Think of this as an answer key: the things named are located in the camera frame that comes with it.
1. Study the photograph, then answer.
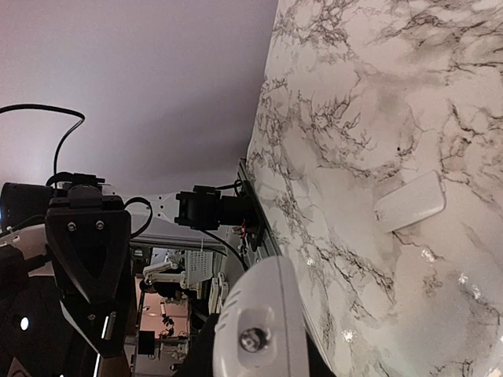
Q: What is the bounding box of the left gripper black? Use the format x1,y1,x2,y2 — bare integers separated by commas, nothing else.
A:
46,172,130,305

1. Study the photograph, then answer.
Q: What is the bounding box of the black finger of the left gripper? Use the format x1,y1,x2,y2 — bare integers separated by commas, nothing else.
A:
60,292,130,358

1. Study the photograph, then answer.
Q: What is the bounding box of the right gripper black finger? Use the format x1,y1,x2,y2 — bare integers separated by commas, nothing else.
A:
184,312,335,377

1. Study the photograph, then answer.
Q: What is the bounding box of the white remote control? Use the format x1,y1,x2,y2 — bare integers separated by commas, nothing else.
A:
212,256,309,377

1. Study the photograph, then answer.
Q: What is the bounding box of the white battery cover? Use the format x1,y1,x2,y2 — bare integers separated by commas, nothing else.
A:
373,170,446,233

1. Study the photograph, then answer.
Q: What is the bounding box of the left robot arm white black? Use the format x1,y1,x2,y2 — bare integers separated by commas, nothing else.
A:
1,172,252,358

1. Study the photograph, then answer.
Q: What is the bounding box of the front aluminium frame rail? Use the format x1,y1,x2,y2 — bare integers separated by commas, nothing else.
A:
127,159,270,269

